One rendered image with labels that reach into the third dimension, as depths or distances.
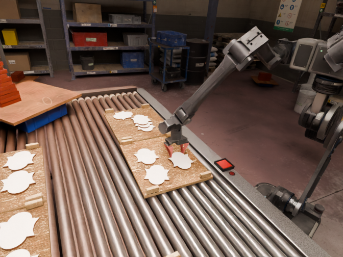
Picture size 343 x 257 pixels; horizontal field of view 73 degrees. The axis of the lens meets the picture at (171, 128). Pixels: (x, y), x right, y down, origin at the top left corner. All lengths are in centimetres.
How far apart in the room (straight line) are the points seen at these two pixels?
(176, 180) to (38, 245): 57
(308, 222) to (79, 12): 488
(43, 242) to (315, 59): 142
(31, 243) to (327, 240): 218
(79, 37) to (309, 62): 450
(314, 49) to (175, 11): 532
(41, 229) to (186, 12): 616
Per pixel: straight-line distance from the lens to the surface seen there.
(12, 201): 113
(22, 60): 561
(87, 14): 532
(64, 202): 108
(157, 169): 114
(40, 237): 97
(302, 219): 219
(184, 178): 111
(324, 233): 255
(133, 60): 562
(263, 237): 101
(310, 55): 142
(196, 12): 679
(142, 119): 152
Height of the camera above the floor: 167
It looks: 30 degrees down
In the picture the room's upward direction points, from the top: 5 degrees clockwise
